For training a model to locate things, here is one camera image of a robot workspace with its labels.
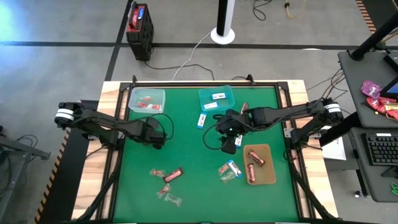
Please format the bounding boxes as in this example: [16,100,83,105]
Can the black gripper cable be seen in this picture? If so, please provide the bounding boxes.
[202,123,225,151]
[146,113,175,141]

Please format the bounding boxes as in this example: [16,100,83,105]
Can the black tablet screen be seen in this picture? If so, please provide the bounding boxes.
[379,76,398,100]

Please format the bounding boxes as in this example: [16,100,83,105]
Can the purple candy bag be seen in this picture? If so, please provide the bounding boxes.
[360,79,384,100]

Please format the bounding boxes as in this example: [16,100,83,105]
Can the green ring pop candy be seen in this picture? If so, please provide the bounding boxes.
[220,171,237,184]
[164,192,183,208]

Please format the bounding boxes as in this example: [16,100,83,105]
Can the black keyboard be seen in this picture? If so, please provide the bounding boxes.
[361,131,398,167]

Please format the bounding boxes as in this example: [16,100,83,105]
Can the grey metal stand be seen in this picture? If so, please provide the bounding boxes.
[0,126,52,218]

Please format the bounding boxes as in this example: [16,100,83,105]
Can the clear plastic bin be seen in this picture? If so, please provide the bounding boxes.
[127,87,166,114]

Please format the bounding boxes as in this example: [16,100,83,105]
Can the black table frame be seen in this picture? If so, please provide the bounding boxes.
[70,74,346,224]

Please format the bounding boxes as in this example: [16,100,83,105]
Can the white floor cable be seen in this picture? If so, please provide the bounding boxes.
[172,30,215,81]

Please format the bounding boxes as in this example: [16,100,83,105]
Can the yellow black hazard tape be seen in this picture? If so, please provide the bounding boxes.
[355,0,377,34]
[33,127,72,224]

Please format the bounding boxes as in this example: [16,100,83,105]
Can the white paper sheet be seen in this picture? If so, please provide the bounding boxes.
[321,126,348,161]

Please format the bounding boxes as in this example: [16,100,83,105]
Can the teal plastic bin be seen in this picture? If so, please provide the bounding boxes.
[198,85,234,113]

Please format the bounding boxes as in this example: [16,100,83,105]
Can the dark grey keyboard desk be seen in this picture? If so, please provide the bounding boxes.
[347,126,398,203]

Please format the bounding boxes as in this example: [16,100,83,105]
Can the yellow cable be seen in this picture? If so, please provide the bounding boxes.
[284,0,308,19]

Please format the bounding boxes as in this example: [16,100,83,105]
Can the red black equipment case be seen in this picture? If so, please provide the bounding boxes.
[125,1,155,62]

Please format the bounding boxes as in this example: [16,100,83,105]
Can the grey side desk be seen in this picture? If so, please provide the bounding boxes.
[337,49,398,129]

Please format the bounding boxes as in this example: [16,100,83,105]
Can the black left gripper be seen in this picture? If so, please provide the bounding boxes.
[134,117,167,151]

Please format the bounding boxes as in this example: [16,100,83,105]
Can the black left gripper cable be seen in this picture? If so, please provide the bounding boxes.
[146,113,175,141]

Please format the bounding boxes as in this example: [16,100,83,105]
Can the black coiled floor cable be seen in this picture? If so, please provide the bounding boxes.
[252,0,275,22]

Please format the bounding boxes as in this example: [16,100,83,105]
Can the black stand pole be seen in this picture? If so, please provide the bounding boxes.
[349,11,398,62]

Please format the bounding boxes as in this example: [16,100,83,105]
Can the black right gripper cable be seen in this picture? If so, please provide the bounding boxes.
[202,123,225,151]

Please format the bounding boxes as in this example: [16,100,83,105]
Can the black cable bundle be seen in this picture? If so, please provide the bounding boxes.
[306,68,349,105]

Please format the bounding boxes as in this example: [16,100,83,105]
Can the white black pole stand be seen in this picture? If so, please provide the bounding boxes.
[210,0,236,45]

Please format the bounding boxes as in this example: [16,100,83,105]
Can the black desk support beam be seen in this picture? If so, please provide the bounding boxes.
[318,111,363,147]

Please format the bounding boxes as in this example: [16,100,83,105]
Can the red candy bag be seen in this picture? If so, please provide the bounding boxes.
[365,96,398,121]

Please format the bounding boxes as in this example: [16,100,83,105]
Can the dark laptop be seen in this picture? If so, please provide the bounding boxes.
[383,50,398,75]

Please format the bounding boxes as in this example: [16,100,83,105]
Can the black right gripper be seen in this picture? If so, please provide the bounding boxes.
[213,108,251,155]

